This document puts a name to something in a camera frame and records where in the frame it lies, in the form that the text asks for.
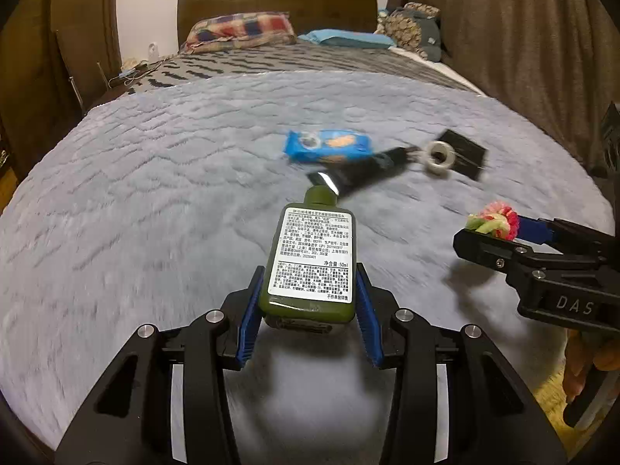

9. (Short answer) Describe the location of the grey fluffy blanket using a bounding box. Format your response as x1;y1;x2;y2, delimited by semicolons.
1;71;614;446

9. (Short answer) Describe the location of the white tape roll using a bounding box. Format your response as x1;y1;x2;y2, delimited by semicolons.
420;141;456;176

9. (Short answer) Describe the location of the light blue pillow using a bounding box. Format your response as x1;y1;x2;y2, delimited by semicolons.
298;28;395;49

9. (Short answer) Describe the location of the pink yellow fluffy toy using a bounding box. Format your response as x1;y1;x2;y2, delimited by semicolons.
465;200;519;240

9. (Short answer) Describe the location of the brown curtain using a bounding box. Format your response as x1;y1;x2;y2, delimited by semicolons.
388;0;619;169

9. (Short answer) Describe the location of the black striped bed sheet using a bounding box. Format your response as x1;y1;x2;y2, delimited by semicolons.
123;40;483;96

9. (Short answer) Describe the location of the green bottle with label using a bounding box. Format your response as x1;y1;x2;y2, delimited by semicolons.
258;185;356;335

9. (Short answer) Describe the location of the plaid red blue pillow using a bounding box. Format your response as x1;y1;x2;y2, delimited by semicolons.
180;12;296;55

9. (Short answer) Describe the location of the black tube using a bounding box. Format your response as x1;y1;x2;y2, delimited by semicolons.
307;146;421;197

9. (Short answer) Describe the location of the wooden wardrobe with shelves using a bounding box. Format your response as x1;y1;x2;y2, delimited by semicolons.
1;0;121;179

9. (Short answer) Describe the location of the black box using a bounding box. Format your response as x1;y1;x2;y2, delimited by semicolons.
438;129;487;181

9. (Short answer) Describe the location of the blue snack packet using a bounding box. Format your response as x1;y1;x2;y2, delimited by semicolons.
284;129;373;164

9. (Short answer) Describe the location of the right hand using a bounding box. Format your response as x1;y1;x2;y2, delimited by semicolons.
562;330;620;403

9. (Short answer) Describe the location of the dark wooden headboard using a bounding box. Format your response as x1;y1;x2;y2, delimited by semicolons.
177;0;377;44

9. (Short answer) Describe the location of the patterned cushion pile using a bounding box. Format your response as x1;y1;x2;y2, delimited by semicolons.
376;2;443;62

